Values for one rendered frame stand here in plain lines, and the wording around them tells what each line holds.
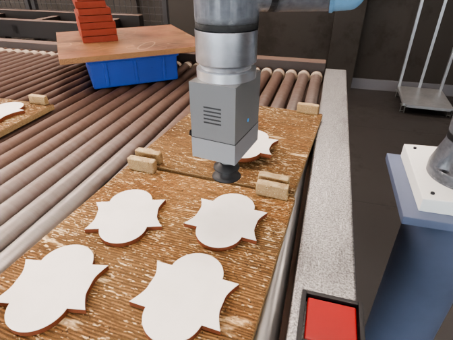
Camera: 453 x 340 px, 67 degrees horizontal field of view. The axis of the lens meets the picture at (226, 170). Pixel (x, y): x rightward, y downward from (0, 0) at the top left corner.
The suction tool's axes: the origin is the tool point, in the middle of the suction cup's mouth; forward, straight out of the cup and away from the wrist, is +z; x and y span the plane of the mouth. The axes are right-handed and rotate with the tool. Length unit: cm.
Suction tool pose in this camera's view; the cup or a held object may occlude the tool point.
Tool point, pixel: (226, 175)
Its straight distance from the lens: 51.1
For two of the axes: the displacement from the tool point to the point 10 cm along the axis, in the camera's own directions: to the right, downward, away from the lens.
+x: 9.1, 2.2, -3.6
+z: 0.0, 8.5, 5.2
